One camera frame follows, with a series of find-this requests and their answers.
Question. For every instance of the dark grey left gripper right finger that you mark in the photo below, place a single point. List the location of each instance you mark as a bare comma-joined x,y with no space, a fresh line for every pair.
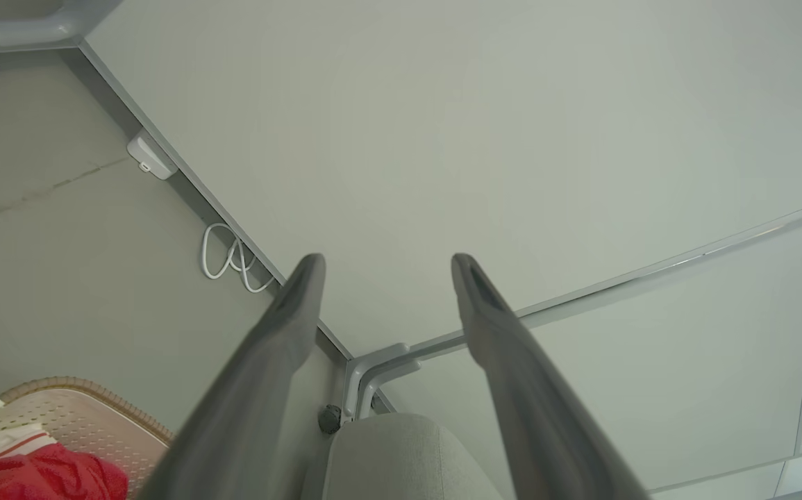
525,403

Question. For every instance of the grey corner partition bracket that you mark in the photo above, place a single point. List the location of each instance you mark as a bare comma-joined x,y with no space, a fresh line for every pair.
366,375

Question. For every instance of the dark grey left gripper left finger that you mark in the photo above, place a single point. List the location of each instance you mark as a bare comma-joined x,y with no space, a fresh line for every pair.
262,389

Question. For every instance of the white laundry basket brown rim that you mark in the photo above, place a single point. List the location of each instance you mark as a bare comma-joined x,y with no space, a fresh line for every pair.
88,417

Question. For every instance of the small black round knob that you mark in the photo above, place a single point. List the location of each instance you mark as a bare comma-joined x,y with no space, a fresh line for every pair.
330,420

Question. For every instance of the small white wall box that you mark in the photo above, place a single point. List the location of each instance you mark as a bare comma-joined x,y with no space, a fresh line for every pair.
151,156

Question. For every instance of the red and white shirt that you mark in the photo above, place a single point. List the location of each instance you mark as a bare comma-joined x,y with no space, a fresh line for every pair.
46,476

